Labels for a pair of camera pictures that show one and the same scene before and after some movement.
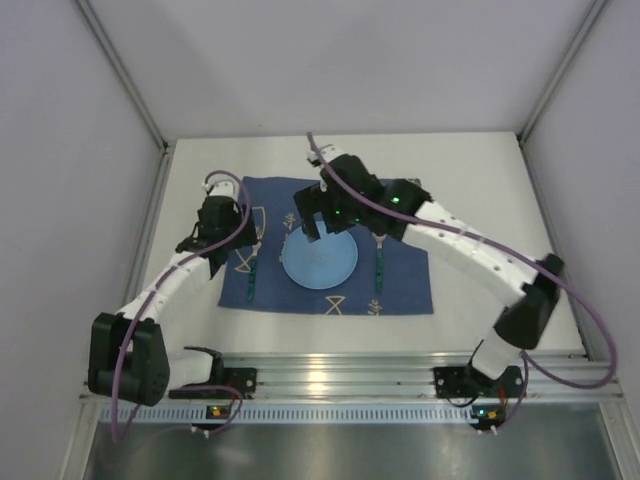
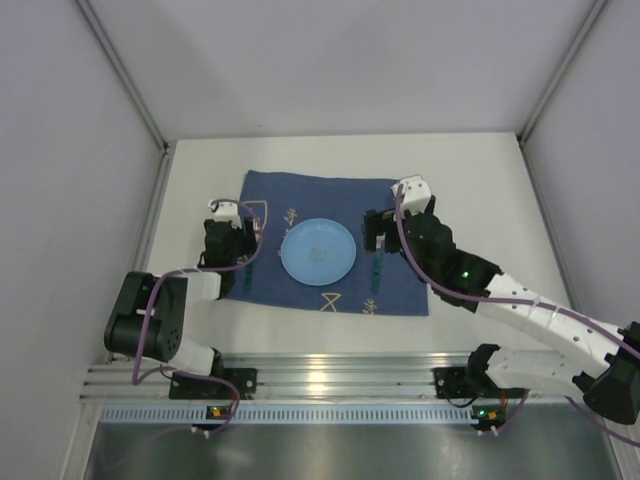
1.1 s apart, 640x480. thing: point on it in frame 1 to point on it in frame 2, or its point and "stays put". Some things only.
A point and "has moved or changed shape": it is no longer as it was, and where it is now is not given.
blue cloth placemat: (390, 278) has moved or changed shape
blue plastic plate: (323, 263) stays put
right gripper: (308, 206) to (375, 232)
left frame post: (110, 51) stays put
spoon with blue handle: (379, 260) stays put
